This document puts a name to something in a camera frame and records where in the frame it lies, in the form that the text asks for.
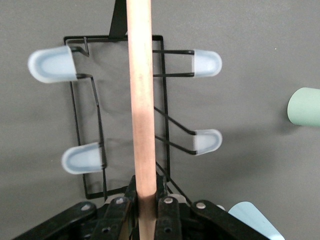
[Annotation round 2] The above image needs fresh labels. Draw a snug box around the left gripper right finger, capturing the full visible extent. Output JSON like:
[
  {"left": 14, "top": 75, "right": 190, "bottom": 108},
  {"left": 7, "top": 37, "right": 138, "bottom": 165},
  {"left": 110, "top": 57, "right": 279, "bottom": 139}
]
[{"left": 154, "top": 174, "right": 285, "bottom": 240}]

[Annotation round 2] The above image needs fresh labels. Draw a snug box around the pale green plastic cup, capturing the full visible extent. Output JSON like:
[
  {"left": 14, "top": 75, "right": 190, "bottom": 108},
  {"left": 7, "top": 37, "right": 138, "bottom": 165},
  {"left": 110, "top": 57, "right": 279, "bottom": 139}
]
[{"left": 286, "top": 87, "right": 320, "bottom": 129}]

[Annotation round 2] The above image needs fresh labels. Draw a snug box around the black wire cup holder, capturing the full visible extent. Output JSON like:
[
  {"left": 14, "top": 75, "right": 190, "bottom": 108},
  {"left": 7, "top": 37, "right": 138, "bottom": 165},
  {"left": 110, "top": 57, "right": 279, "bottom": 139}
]
[{"left": 26, "top": 0, "right": 223, "bottom": 240}]

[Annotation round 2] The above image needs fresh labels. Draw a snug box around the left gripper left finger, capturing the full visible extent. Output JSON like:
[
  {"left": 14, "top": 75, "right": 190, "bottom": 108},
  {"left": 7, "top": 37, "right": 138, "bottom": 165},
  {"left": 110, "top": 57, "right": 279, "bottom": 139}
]
[{"left": 13, "top": 174, "right": 139, "bottom": 240}]

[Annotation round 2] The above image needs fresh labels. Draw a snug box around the dark grey table mat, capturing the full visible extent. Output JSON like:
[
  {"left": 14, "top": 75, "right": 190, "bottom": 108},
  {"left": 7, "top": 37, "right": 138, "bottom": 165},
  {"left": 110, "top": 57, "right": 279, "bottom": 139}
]
[{"left": 0, "top": 0, "right": 320, "bottom": 240}]

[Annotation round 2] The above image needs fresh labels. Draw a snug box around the light blue plastic cup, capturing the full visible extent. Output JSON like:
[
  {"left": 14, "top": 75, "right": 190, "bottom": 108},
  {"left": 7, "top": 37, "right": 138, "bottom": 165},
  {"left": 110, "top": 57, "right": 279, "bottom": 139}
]
[{"left": 227, "top": 201, "right": 285, "bottom": 240}]

